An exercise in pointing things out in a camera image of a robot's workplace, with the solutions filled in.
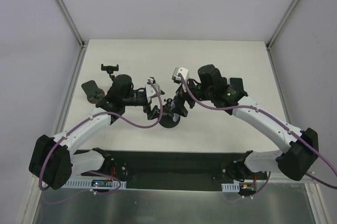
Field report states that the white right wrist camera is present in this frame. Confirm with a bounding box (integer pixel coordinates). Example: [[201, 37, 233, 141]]
[[172, 67, 190, 84]]

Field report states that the black round base phone stand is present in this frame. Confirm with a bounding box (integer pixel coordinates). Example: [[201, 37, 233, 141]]
[[101, 64, 119, 82]]

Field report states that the left aluminium frame rail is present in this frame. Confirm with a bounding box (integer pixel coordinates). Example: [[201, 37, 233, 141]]
[[17, 0, 88, 223]]

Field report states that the right aluminium frame rail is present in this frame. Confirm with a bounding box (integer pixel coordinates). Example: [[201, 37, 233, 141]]
[[265, 0, 321, 182]]

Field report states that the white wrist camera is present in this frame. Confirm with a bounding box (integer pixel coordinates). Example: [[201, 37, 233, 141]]
[[172, 67, 190, 84], [145, 77, 161, 102]]

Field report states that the right white cable duct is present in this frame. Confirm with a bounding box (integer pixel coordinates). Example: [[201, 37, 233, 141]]
[[221, 181, 256, 193]]

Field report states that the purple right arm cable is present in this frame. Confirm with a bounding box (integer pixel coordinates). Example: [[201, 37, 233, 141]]
[[177, 73, 337, 190]]

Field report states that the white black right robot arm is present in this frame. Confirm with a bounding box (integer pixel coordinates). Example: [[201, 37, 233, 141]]
[[172, 64, 319, 181]]

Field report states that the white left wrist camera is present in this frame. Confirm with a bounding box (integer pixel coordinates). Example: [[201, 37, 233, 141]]
[[145, 77, 161, 102]]

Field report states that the left white cable duct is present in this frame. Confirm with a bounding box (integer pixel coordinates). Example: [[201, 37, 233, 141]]
[[62, 178, 126, 190]]

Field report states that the lilac case smartphone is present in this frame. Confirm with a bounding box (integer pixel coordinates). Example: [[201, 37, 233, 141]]
[[168, 100, 179, 122]]

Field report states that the black smartphone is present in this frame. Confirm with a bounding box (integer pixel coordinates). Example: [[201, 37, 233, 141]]
[[229, 77, 241, 86]]

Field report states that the blue case smartphone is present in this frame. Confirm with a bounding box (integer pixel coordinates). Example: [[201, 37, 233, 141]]
[[237, 78, 244, 92]]

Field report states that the white cable duct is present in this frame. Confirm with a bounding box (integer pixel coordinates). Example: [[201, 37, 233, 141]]
[[62, 178, 126, 190], [221, 181, 256, 193]]

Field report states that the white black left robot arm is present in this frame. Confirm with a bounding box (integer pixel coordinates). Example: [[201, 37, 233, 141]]
[[28, 74, 164, 191]]

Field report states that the wooden base phone stand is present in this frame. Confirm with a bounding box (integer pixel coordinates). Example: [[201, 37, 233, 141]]
[[81, 80, 105, 104]]

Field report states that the aluminium frame rail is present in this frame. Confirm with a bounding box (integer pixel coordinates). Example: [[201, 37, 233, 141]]
[[17, 0, 88, 223], [265, 0, 321, 182]]

